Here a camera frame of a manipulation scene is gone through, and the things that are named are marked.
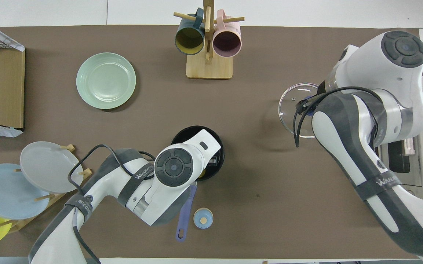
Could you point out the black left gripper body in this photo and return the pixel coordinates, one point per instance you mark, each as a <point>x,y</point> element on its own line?
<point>213,162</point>

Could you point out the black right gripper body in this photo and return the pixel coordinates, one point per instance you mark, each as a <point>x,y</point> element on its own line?
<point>321,89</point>

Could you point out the glass lid blue knob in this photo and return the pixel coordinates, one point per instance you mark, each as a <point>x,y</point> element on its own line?
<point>288,110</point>

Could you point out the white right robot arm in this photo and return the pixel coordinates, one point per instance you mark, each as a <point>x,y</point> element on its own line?
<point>365,154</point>

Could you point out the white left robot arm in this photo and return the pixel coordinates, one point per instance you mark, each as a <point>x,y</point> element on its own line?
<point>149,187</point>

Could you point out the dark blue pot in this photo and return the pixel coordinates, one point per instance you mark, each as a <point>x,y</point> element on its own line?
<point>185,220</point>

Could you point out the light green plate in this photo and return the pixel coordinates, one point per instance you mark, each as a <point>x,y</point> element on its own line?
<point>105,80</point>

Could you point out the grey plate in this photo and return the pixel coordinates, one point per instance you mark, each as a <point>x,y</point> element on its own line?
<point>48,167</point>

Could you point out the wooden plate rack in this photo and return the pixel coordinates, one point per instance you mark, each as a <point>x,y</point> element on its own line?
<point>44,198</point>

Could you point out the light blue plate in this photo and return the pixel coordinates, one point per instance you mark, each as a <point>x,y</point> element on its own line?
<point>6,190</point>

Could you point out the small blue call bell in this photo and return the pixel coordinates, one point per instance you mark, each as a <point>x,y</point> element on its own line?
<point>203,218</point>

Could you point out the brown table mat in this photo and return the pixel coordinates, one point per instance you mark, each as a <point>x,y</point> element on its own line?
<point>251,110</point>

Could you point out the wooden mug rack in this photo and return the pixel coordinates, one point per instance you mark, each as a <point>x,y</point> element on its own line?
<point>209,68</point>

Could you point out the pink mug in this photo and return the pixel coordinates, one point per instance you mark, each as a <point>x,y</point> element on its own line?
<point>226,42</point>

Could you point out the dark teal mug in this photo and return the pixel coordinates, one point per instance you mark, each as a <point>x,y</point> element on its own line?
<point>189,38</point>

